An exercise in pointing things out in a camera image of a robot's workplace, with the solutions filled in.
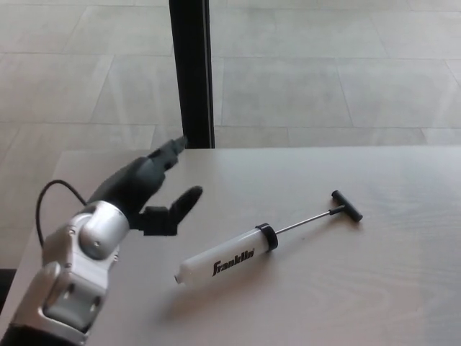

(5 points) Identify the white Franklin hand air pump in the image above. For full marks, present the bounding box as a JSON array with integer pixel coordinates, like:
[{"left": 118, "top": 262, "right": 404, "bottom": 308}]
[{"left": 174, "top": 190, "right": 364, "bottom": 285}]

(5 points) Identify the black vertical window post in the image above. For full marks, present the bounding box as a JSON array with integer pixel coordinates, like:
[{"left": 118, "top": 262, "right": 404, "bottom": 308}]
[{"left": 169, "top": 0, "right": 216, "bottom": 149}]

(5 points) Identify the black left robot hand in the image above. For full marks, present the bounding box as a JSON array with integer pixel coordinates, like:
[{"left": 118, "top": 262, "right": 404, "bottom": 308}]
[{"left": 87, "top": 135, "right": 204, "bottom": 237}]

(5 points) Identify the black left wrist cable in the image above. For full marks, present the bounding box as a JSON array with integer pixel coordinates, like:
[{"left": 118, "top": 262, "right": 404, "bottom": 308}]
[{"left": 35, "top": 179, "right": 89, "bottom": 249}]

